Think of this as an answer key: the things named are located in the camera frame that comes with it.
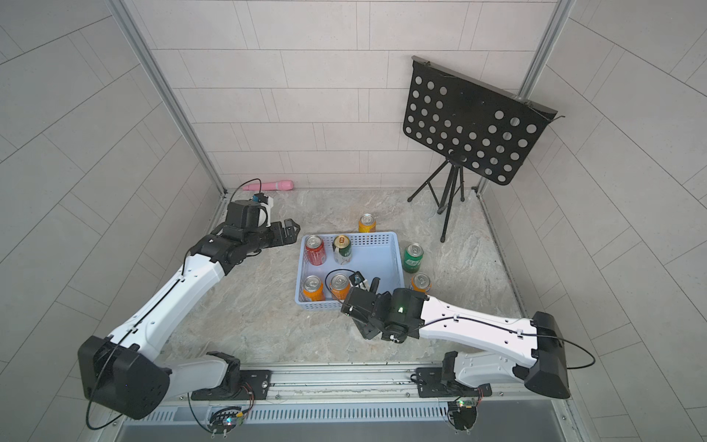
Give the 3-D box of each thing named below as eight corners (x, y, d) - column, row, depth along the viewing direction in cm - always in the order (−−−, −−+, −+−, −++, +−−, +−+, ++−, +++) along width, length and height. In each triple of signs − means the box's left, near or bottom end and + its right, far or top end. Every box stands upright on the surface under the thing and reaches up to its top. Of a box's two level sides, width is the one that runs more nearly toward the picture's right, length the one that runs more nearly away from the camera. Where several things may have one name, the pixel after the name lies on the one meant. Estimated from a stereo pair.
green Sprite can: (402, 274, 94) (405, 259, 86) (400, 259, 98) (403, 242, 90) (420, 274, 94) (425, 259, 86) (418, 259, 98) (422, 242, 90)
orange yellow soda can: (365, 244, 102) (365, 227, 93) (358, 235, 104) (357, 217, 96) (376, 238, 103) (377, 221, 95) (368, 229, 106) (369, 211, 98)
